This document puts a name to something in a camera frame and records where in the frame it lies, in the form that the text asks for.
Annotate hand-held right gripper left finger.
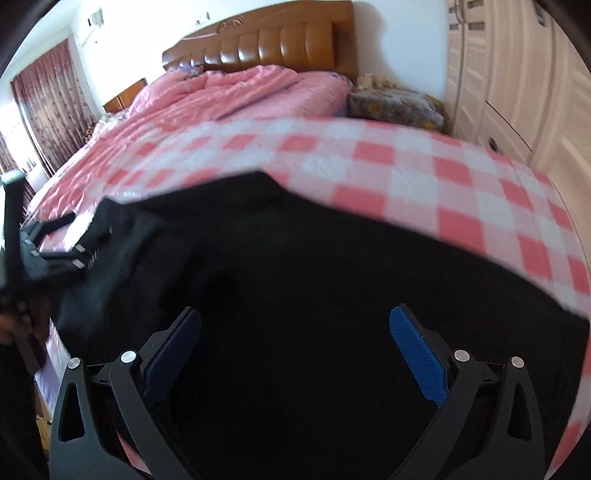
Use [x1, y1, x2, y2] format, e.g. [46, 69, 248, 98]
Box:
[48, 307, 202, 480]

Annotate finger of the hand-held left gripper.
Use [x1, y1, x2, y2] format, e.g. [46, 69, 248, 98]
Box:
[25, 212, 77, 243]
[39, 244, 95, 280]

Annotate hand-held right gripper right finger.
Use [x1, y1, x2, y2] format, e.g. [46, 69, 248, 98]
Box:
[389, 304, 546, 480]

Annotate black pants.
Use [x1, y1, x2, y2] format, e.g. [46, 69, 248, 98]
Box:
[41, 171, 591, 480]

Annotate dark red patterned curtain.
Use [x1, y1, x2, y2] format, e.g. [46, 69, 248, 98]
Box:
[0, 39, 100, 178]

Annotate wooden nightstand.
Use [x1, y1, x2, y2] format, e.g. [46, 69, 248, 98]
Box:
[102, 78, 148, 114]

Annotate pink white checked bed sheet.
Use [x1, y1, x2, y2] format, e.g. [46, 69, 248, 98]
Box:
[28, 115, 591, 480]

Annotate pink quilt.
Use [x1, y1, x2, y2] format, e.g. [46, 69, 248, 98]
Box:
[28, 65, 354, 222]

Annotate floral cloth covered nightstand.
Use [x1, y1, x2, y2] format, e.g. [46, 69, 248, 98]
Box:
[346, 85, 446, 134]

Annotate small beige trinkets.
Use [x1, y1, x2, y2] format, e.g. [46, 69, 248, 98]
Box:
[355, 74, 398, 90]

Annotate brown padded headboard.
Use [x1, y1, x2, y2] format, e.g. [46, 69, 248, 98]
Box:
[161, 0, 360, 81]

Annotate light wooden wardrobe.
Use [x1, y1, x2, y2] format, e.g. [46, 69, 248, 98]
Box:
[443, 0, 591, 259]

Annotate white wall air conditioner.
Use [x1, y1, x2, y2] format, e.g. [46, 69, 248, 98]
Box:
[76, 4, 106, 46]

